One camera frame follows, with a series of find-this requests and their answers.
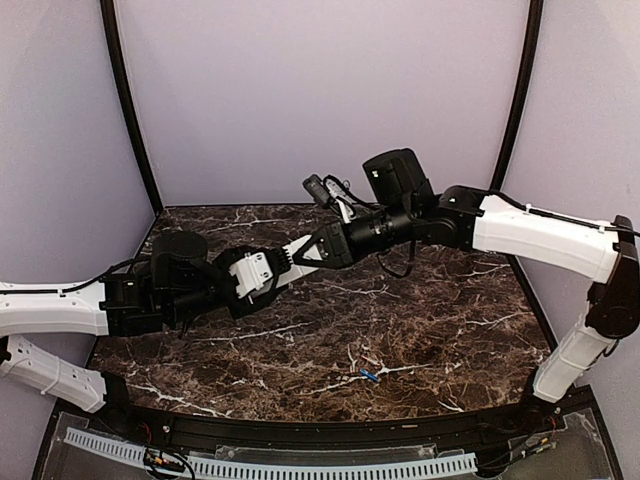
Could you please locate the white remote control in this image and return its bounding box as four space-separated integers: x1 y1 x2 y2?
249 235 321 301

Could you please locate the blue battery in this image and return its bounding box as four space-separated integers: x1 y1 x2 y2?
359 369 378 381

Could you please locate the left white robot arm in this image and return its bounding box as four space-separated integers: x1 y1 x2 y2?
1 231 309 436

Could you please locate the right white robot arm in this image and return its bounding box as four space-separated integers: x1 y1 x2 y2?
292 148 639 434

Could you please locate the red battery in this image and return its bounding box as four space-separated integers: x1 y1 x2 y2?
361 355 380 365

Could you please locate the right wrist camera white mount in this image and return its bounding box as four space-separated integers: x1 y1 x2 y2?
302 174 357 223

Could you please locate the black front rail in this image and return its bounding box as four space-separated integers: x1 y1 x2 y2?
94 394 596 451

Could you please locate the small circuit board with wires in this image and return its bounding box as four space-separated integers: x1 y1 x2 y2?
142 449 185 472

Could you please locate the white slotted cable duct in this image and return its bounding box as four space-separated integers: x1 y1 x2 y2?
64 427 478 479

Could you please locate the right black frame post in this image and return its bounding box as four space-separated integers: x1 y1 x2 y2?
489 0 544 191

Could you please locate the black frame post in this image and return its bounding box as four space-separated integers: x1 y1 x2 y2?
489 0 544 191
99 0 164 217

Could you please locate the left black frame post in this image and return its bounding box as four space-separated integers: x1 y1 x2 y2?
99 0 164 217

